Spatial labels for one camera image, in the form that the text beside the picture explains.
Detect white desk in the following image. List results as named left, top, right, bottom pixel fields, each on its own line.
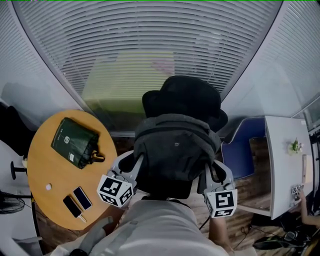
left=237, top=115, right=315, bottom=221

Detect person's right forearm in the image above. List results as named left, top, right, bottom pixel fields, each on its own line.
left=208, top=216, right=235, bottom=251

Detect blue chair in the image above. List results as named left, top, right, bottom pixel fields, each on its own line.
left=220, top=116, right=267, bottom=181

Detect round wooden table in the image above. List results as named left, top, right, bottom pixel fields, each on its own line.
left=26, top=109, right=118, bottom=231

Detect black office chair with headrest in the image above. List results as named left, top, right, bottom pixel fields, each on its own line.
left=119, top=75, right=229, bottom=201

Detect dark grey backpack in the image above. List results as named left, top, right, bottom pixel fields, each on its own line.
left=133, top=113, right=222, bottom=182

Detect black pedestal fan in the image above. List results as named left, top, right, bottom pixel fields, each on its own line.
left=0, top=189, right=26, bottom=215

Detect thin black cable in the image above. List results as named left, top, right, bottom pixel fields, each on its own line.
left=198, top=214, right=212, bottom=231

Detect small potted plant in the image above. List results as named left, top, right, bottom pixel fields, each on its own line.
left=287, top=137, right=304, bottom=156

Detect white-edged smartphone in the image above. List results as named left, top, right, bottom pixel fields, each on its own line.
left=72, top=186, right=93, bottom=211

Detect dark green tote bag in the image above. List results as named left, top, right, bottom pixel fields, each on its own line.
left=50, top=117, right=106, bottom=170

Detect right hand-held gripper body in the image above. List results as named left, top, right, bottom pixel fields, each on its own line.
left=203, top=182, right=238, bottom=219

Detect black coat rack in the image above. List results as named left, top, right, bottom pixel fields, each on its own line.
left=309, top=129, right=320, bottom=176

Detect black smartphone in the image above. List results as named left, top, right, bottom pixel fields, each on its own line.
left=62, top=194, right=83, bottom=219

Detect white slatted blinds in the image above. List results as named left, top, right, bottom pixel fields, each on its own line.
left=0, top=1, right=320, bottom=133

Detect grey harness strap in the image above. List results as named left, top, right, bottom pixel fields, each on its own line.
left=78, top=216, right=140, bottom=256

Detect person's left forearm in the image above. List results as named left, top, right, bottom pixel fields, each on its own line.
left=102, top=206, right=128, bottom=235

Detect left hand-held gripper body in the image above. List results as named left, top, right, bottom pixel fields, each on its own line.
left=96, top=170, right=138, bottom=208

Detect person's white shirt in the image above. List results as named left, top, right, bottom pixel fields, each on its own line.
left=49, top=198, right=258, bottom=256

